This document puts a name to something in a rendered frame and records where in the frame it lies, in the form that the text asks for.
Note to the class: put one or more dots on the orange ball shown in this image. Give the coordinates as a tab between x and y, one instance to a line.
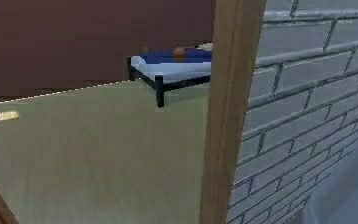
179	53

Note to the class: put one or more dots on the black framed bed blue cover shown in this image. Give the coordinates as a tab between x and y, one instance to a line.
173	69

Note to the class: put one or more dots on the pale pillow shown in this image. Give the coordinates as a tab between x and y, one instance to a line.
207	46

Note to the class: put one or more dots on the brown wooden door frame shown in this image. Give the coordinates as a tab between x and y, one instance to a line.
227	110

